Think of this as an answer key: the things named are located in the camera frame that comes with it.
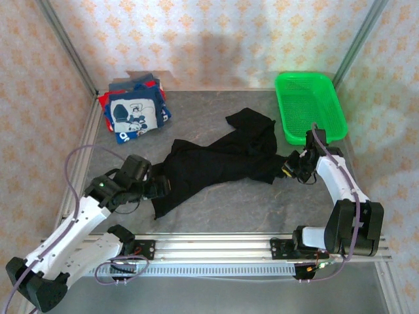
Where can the black t-shirt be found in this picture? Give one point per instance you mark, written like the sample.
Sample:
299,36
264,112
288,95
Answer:
216,157

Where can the green plastic basket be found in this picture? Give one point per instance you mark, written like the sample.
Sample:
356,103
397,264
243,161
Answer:
307,98

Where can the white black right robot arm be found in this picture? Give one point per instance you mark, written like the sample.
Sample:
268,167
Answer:
337,183

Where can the blue cartoon print t-shirt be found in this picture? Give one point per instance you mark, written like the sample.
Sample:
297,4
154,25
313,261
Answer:
131,111

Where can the red folded t-shirt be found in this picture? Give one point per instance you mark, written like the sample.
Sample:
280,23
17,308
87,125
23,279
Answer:
104,100

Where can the small green circuit board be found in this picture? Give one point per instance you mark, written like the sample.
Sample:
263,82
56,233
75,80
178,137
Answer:
326,264

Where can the slate blue folded t-shirt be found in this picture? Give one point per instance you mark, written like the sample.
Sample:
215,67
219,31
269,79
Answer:
126,84

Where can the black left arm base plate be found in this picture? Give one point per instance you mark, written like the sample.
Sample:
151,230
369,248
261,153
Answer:
147,250

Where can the aluminium side rail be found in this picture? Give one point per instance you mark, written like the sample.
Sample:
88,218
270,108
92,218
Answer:
78,157

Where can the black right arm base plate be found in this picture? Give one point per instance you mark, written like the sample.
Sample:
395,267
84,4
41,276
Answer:
278,249

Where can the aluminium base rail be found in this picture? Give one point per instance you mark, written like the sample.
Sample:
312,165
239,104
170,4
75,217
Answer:
212,248

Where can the aluminium frame post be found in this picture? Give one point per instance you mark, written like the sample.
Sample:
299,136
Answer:
68,49
357,49

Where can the aluminium frame leg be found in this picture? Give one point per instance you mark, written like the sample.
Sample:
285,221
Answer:
388,288

